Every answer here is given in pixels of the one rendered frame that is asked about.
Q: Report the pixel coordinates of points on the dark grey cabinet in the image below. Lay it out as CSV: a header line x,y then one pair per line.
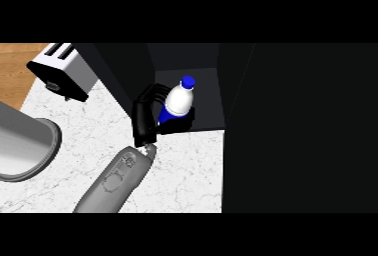
x,y
120,66

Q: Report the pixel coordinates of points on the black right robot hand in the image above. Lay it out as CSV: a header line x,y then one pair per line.
x,y
142,120

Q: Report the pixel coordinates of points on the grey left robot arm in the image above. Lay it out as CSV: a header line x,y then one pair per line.
x,y
22,143

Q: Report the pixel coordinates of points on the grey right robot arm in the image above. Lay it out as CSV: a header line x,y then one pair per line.
x,y
114,185

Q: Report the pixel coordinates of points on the white and blue water bottle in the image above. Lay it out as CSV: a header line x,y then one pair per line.
x,y
179,100

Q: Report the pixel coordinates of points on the silver and black toaster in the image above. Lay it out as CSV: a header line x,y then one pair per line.
x,y
68,71

